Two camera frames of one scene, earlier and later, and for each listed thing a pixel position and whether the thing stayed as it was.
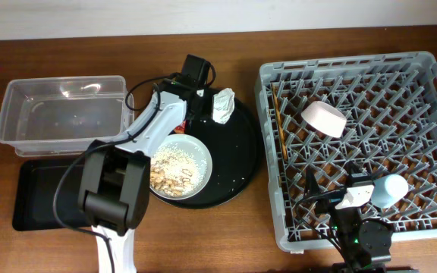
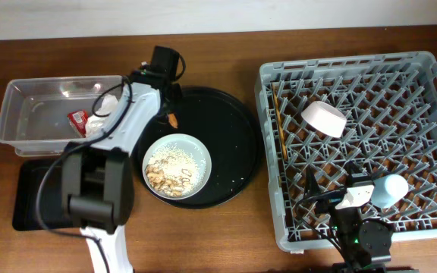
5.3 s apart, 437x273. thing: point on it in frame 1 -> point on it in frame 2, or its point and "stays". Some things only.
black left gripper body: [205, 109] -> [174, 105]
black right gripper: [312, 189] stays
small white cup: [325, 119] stays
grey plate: [180, 167] stays
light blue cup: [388, 189] stays
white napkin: [223, 105] -> [95, 124]
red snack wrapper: [181, 128] -> [77, 119]
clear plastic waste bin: [63, 116] stays
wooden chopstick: [280, 122] stays
